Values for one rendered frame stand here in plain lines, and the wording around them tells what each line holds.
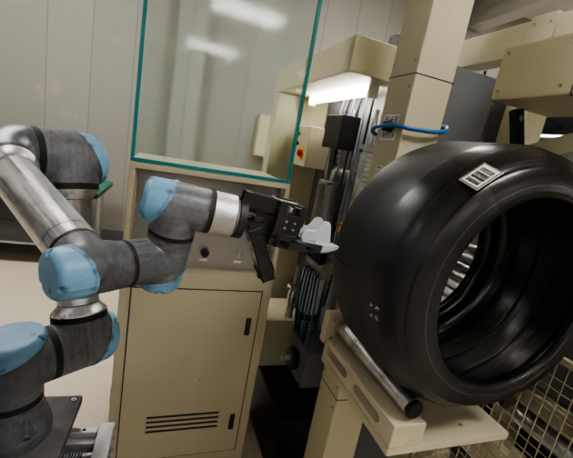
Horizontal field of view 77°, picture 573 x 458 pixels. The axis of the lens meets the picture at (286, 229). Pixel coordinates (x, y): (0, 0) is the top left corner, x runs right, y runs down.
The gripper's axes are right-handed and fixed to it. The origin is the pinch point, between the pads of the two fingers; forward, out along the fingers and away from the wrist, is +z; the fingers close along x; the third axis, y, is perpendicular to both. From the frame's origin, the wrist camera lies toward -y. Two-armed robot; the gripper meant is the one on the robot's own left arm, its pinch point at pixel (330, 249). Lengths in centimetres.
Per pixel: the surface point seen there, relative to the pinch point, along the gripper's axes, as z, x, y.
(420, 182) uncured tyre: 12.8, -2.6, 17.4
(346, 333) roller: 25.5, 21.6, -28.0
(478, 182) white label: 17.3, -11.6, 19.8
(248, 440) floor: 34, 79, -118
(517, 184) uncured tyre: 25.1, -12.5, 21.6
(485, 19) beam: 294, 331, 249
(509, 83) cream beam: 50, 21, 52
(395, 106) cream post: 25, 34, 38
